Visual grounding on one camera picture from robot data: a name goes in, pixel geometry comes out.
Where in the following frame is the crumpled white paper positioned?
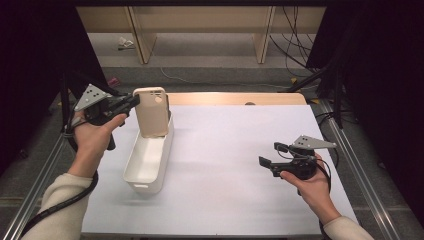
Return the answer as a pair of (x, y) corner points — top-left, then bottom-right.
(117, 36), (135, 51)

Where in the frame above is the aluminium floor rail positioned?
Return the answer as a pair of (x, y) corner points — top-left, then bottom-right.
(318, 98), (401, 240)
(0, 99), (88, 240)

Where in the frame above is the person's right hand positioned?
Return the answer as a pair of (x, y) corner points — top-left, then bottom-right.
(279, 153), (343, 225)

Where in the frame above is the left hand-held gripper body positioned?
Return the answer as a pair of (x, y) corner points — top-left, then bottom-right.
(73, 83), (128, 151)

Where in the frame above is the white storage box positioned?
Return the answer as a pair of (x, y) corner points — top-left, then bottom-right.
(122, 111), (175, 196)

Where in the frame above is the beige phone case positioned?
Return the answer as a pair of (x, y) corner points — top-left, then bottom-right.
(132, 86), (171, 138)

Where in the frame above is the person's left hand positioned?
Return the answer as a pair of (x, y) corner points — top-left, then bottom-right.
(68, 112), (128, 178)

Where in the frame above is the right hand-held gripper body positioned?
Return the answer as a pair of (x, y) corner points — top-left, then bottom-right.
(270, 134), (338, 181)

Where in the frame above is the left hand-held gripper cable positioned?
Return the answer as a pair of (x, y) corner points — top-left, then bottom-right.
(19, 109), (100, 238)

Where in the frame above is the wooden shelf unit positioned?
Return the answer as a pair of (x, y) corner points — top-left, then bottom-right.
(75, 5), (327, 65)

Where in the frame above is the bundle of black cables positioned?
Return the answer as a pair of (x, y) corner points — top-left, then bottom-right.
(269, 5), (321, 78)

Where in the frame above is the white table mat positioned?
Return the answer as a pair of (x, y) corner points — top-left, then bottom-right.
(81, 104), (359, 236)

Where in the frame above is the dark curtain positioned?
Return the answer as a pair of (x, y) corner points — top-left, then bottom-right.
(0, 0), (108, 174)
(306, 0), (424, 228)

